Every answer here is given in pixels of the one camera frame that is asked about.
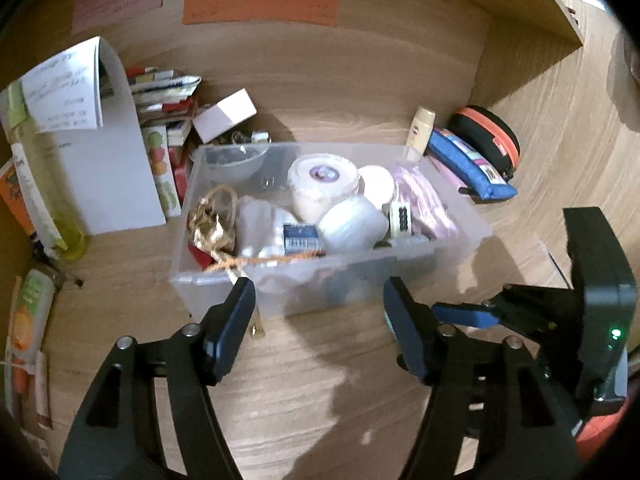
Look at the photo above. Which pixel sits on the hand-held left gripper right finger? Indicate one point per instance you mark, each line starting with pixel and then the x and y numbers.
pixel 402 320

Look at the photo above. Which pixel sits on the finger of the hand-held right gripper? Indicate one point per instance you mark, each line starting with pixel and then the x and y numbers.
pixel 470 315
pixel 530 297

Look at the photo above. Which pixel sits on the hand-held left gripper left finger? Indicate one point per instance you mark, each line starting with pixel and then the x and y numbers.
pixel 232 315

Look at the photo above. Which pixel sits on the clear plastic storage bin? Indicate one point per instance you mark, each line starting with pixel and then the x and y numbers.
pixel 340 285

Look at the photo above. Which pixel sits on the white translucent pouch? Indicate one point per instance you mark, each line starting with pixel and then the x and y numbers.
pixel 260 230

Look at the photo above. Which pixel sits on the gold ribbon bundle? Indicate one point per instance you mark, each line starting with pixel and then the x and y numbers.
pixel 210 220

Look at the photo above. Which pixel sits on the wooden desktop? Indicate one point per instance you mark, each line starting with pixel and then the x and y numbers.
pixel 325 385

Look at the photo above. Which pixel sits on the small red box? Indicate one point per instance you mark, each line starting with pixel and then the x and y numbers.
pixel 200 257

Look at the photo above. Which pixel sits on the cream box black dots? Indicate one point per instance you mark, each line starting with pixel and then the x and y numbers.
pixel 401 220

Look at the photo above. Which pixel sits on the small blue labelled tin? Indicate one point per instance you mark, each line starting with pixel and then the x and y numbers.
pixel 300 239

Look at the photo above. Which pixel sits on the white round jar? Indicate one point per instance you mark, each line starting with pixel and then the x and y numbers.
pixel 352 225

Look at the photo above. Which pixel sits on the pink striped packet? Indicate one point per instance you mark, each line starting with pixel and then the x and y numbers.
pixel 425 200

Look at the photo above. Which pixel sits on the cream round compact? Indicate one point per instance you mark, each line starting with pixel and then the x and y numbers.
pixel 377 185

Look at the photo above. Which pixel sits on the blue fabric pouch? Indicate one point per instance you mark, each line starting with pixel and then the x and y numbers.
pixel 475 170

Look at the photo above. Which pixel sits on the black binder clip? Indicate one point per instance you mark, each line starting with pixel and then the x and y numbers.
pixel 272 180

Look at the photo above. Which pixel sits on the pink flat case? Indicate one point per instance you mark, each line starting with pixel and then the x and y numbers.
pixel 447 175

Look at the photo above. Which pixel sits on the glass bowl with trinkets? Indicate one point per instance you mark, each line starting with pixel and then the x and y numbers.
pixel 235 162

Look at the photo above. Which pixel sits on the white roll purple core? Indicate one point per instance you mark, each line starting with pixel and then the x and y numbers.
pixel 320 185

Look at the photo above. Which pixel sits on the fruit-print box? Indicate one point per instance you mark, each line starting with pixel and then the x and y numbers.
pixel 160 170

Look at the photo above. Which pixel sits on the black orange zip case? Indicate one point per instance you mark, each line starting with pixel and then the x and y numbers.
pixel 490 135

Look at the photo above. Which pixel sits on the black pen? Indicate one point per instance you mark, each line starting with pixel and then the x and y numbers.
pixel 57 270

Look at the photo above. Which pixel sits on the cream sunscreen bottle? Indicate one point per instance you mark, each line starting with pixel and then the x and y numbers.
pixel 420 130

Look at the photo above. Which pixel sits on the small pink white box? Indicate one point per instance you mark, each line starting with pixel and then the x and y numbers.
pixel 225 115

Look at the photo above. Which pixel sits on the green orange tube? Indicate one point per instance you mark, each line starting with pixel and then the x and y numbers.
pixel 30 315

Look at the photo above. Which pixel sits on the white red tube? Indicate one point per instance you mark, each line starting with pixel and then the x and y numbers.
pixel 41 390

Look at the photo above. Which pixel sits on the yellow-green tall bottle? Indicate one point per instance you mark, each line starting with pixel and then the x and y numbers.
pixel 40 195

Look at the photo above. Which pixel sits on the stack of packets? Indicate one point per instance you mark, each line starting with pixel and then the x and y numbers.
pixel 160 92

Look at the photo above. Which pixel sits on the orange book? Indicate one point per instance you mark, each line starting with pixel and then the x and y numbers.
pixel 15 200

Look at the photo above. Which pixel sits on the orange paper note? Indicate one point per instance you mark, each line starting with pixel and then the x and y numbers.
pixel 260 2

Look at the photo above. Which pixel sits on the pink paper note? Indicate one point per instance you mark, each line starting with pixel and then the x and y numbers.
pixel 115 2

